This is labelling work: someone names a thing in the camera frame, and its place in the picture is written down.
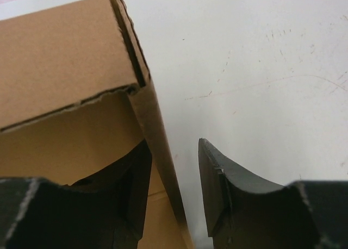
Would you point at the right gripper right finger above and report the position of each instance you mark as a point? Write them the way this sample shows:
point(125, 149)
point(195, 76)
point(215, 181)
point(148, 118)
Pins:
point(244, 210)

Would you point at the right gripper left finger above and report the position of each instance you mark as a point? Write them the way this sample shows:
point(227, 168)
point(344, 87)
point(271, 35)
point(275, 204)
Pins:
point(104, 210)

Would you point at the brown cardboard box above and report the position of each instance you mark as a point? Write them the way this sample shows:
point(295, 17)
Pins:
point(76, 96)

